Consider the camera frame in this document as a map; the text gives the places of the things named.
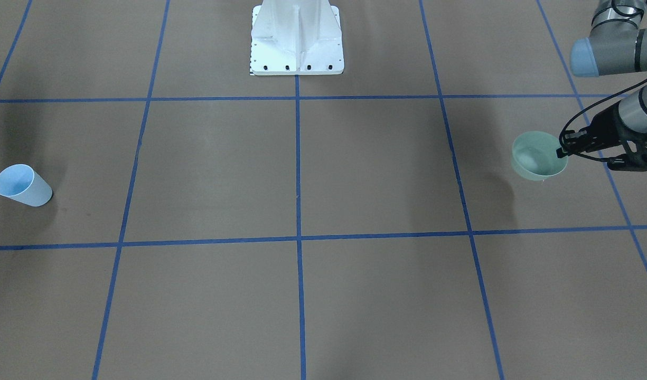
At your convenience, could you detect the green ceramic bowl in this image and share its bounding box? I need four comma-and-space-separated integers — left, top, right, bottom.
511, 131, 569, 181

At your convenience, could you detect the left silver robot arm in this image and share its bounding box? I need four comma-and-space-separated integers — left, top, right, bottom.
556, 1, 647, 171

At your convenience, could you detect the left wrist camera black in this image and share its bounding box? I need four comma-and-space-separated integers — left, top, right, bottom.
606, 140, 647, 172

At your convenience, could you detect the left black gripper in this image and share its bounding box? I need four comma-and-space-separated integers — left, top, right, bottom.
556, 108, 624, 158

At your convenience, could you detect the light blue plastic cup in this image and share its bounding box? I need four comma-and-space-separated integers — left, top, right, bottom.
0, 164, 53, 207

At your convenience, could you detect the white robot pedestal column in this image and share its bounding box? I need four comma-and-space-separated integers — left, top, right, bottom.
249, 1, 345, 75

